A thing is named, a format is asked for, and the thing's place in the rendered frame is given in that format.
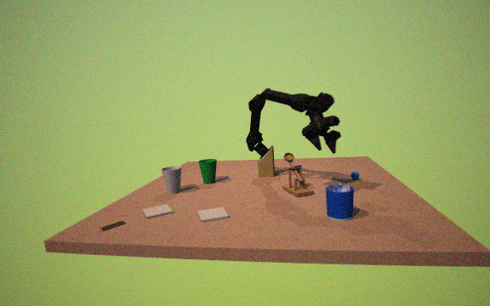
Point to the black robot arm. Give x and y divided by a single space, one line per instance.
314 105

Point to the grey flat square tile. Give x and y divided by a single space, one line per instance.
212 214
157 211

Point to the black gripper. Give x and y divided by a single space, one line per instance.
313 130

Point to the dark blue cup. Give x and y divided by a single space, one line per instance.
339 202

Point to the dark grey cup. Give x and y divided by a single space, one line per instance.
171 177

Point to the green cup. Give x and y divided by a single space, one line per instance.
208 170

